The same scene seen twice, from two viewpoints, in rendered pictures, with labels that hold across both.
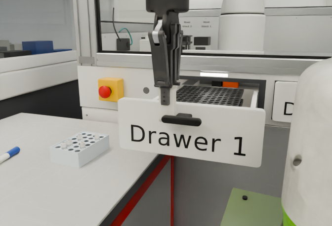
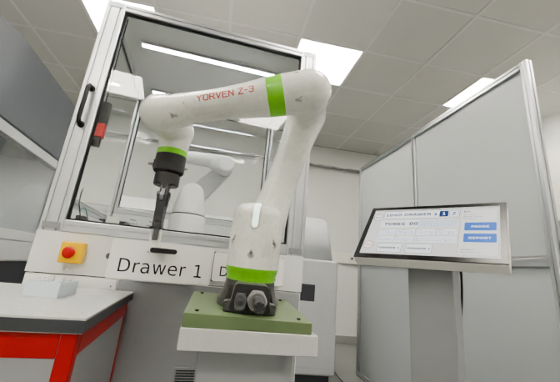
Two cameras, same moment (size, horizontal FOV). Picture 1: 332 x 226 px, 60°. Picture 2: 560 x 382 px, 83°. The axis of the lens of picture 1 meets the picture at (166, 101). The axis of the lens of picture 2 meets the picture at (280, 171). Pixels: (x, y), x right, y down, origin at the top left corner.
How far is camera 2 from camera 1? 55 cm
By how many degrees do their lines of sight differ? 45
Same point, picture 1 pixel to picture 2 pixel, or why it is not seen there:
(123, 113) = (116, 248)
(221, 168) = (167, 327)
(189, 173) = (135, 337)
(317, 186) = (241, 243)
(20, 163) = not seen: outside the picture
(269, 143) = not seen: hidden behind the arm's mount
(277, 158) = not seen: hidden behind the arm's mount
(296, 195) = (233, 252)
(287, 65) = (222, 242)
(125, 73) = (91, 239)
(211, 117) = (182, 252)
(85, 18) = (63, 188)
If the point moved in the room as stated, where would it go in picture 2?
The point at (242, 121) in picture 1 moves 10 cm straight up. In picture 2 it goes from (201, 254) to (206, 221)
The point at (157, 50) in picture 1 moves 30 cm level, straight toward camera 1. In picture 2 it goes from (160, 203) to (200, 187)
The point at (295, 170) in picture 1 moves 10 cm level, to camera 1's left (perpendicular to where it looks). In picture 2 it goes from (233, 242) to (193, 236)
